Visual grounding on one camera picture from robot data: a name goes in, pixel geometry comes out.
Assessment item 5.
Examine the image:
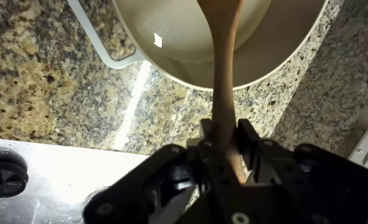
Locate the black sink stopper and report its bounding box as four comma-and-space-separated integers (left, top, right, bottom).
0, 150, 30, 200

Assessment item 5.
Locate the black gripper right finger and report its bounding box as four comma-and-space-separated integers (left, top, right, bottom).
236, 117, 368, 224

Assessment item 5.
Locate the wooden spoon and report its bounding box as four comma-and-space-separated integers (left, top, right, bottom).
196, 0, 249, 186

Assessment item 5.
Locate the cream pot with handles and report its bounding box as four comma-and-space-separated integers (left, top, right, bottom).
66, 0, 331, 93

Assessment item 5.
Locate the stainless steel sink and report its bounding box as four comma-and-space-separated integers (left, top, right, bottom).
0, 136, 152, 224

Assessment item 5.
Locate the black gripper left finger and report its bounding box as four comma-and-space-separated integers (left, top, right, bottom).
83, 117, 235, 224

